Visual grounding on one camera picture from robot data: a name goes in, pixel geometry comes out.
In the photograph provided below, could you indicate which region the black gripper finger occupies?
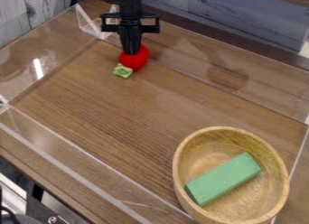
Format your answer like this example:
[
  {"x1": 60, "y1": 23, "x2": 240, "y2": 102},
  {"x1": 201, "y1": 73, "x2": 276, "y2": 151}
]
[
  {"x1": 130, "y1": 26, "x2": 142, "y2": 54},
  {"x1": 118, "y1": 26, "x2": 130, "y2": 54}
]

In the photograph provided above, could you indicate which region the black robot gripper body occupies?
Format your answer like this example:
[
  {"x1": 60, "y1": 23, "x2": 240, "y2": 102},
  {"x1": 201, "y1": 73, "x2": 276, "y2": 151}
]
[{"x1": 101, "y1": 0, "x2": 161, "y2": 34}]

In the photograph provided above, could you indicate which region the red plush strawberry toy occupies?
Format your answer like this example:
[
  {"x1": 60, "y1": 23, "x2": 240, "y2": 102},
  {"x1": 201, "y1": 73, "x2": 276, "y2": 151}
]
[{"x1": 113, "y1": 44, "x2": 150, "y2": 79}]

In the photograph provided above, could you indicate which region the wooden bowl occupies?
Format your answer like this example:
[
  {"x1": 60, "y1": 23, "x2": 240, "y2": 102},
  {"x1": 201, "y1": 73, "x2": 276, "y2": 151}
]
[{"x1": 173, "y1": 126, "x2": 290, "y2": 224}]

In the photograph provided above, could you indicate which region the green rectangular block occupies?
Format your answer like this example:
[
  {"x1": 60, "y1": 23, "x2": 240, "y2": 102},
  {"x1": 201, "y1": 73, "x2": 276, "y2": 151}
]
[{"x1": 185, "y1": 153, "x2": 262, "y2": 207}]

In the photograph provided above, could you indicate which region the clear acrylic corner bracket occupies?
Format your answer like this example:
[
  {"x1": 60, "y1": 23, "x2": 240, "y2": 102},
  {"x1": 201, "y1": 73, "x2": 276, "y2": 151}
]
[{"x1": 75, "y1": 5, "x2": 113, "y2": 40}]

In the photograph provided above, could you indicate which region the clear acrylic tray wall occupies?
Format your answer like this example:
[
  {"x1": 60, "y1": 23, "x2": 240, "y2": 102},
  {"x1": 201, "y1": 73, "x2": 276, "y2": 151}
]
[{"x1": 0, "y1": 101, "x2": 194, "y2": 224}]

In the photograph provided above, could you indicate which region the black table leg bracket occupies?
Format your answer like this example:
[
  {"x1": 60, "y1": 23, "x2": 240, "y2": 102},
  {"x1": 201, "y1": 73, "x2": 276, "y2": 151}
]
[{"x1": 26, "y1": 184, "x2": 74, "y2": 224}]

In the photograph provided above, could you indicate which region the black cable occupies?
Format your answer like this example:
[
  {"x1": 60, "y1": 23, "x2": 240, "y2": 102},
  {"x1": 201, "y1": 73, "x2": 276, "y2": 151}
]
[{"x1": 0, "y1": 205, "x2": 19, "y2": 224}]

